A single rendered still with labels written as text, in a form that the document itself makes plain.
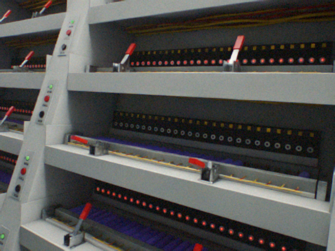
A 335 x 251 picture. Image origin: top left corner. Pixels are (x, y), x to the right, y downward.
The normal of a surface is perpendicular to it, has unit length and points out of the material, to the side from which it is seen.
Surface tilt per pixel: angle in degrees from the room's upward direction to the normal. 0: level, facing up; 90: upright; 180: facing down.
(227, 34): 90
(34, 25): 107
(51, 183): 90
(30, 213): 90
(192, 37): 90
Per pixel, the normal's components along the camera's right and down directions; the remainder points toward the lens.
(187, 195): -0.54, 0.02
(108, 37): 0.84, 0.10
